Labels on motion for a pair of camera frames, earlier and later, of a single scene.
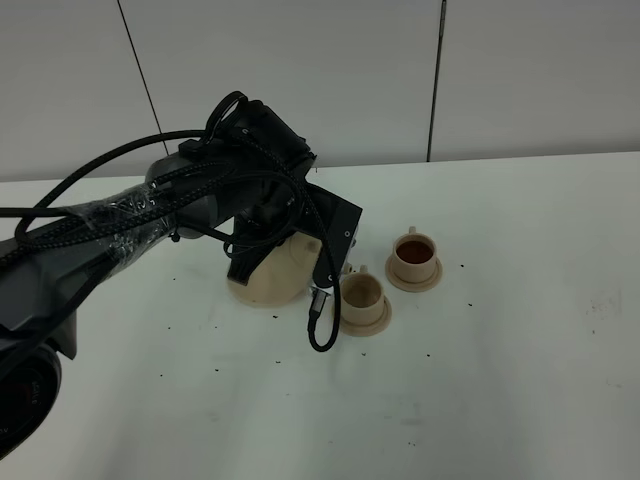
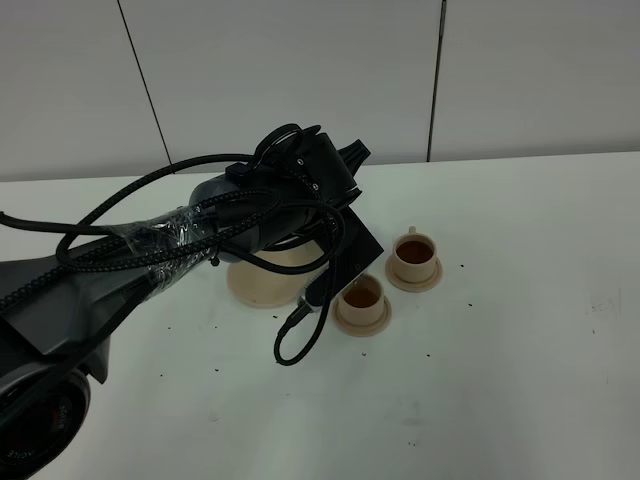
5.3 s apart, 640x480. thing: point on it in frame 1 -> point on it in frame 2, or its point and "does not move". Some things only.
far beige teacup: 414,256 does not move
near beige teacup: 362,295 does not move
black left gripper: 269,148 -> 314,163
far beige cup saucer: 408,286 does not move
